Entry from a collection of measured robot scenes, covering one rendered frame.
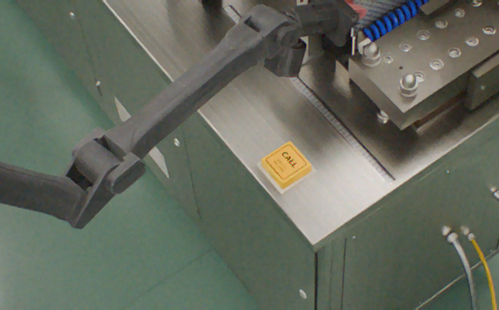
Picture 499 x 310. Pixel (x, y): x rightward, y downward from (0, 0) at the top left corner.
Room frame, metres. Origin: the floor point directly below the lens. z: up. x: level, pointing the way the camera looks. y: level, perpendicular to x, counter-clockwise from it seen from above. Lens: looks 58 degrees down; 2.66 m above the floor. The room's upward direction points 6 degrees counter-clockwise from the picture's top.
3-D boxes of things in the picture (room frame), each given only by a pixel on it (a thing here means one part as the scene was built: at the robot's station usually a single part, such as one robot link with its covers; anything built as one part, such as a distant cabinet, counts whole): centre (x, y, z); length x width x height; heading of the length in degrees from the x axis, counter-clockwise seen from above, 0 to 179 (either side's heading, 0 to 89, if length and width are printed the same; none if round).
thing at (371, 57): (1.19, -0.25, 1.05); 0.04 x 0.04 x 0.04
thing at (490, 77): (1.17, -0.48, 0.97); 0.10 x 0.03 x 0.11; 121
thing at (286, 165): (1.05, -0.07, 0.91); 0.07 x 0.07 x 0.02; 31
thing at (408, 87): (1.12, -0.30, 1.05); 0.04 x 0.04 x 0.04
